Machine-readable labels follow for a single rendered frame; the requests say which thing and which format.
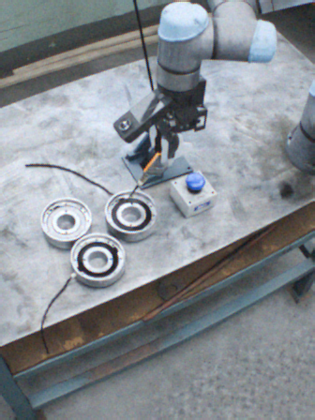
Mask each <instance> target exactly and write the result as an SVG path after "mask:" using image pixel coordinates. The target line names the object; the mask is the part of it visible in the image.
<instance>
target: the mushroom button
mask: <svg viewBox="0 0 315 420"><path fill-rule="evenodd" d="M186 184H187V187H188V188H190V189H193V190H200V189H202V188H203V187H204V184H205V179H204V177H203V176H202V175H201V174H199V173H191V174H190V175H188V176H187V179H186Z"/></svg>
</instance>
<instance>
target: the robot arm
mask: <svg viewBox="0 0 315 420"><path fill-rule="evenodd" d="M313 1H315V0H208V4H209V7H210V8H211V12H212V17H213V18H209V17H208V14H207V13H206V11H205V10H204V9H203V8H202V7H201V6H199V5H197V4H190V3H189V2H174V3H171V4H169V5H168V6H167V7H165V9H164V10H163V11H162V15H161V21H160V27H159V29H158V49H157V74H156V78H157V89H155V90H154V91H153V92H152V93H151V94H150V95H148V96H146V97H144V98H142V99H141V100H140V101H139V102H138V103H137V104H135V105H134V106H133V107H132V108H131V109H129V110H128V111H127V112H126V113H125V114H123V115H122V116H121V117H120V118H119V119H118V120H116V121H115V122H114V123H113V127H114V129H115V130H116V132H117V133H118V135H119V136H120V138H121V139H122V140H123V141H125V142H126V143H132V142H133V141H136V140H137V139H138V138H139V137H140V136H142V135H143V134H144V132H145V131H147V129H148V132H149V136H151V142H152V146H153V148H157V149H161V146H162V151H161V161H160V163H161V164H162V165H163V166H164V167H166V168H167V167H169V166H171V165H172V164H173V161H174V160H175V159H177V158H179V157H181V156H183V155H185V154H187V153H188V151H190V149H191V148H192V143H191V142H184V141H183V137H182V135H181V134H178V133H181V132H188V131H191V130H193V129H194V132H197V131H200V130H203V129H205V124H206V118H207V114H208V109H207V108H206V106H205V105H204V98H205V95H204V92H205V87H206V82H207V80H206V79H205V78H204V77H203V76H202V75H201V69H202V65H201V62H202V59H203V60H224V61H231V62H249V63H269V62H270V61H271V60H272V59H274V57H275V52H276V50H277V33H276V30H275V27H274V25H273V24H272V23H271V22H265V21H263V20H258V21H257V20H256V15H259V14H261V13H263V14H264V13H267V12H269V11H271V12H272V11H275V10H277V9H278V10H280V9H283V8H290V7H292V6H294V7H295V6H298V5H303V4H305V3H311V2H313ZM198 108H203V110H201V111H199V109H198ZM203 116H204V120H203V125H201V126H198V127H197V125H198V124H200V123H201V119H200V117H203ZM285 152H286V155H287V156H288V159H289V160H290V162H291V163H292V164H293V165H294V166H296V167H297V168H298V169H300V170H302V171H304V173H307V174H310V175H314V176H315V80H314V81H313V83H312V85H311V87H310V89H309V93H308V96H307V101H306V104H305V109H304V111H303V112H302V115H301V120H300V122H299V123H298V124H297V125H296V127H294V128H293V129H292V130H291V131H290V132H289V135H288V138H287V140H286V142H285Z"/></svg>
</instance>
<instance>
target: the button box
mask: <svg viewBox="0 0 315 420"><path fill-rule="evenodd" d="M195 173H199V174H201V175H202V176H203V174H202V173H201V172H195ZM187 177H188V176H185V177H183V178H180V179H177V180H174V181H172V183H171V191H170V196H171V197H172V199H173V201H174V203H175V204H176V206H177V207H178V208H180V210H181V211H182V213H183V214H184V216H185V218H186V219H188V218H191V217H194V216H197V214H199V213H201V212H203V211H205V210H207V209H209V208H213V207H215V204H216V200H217V195H218V194H217V193H216V191H215V190H214V189H213V187H211V186H210V184H209V183H208V181H207V180H206V179H205V177H204V176H203V177H204V179H205V184H204V187H203V188H202V189H200V190H193V189H190V188H189V187H188V185H187V184H186V179H187Z"/></svg>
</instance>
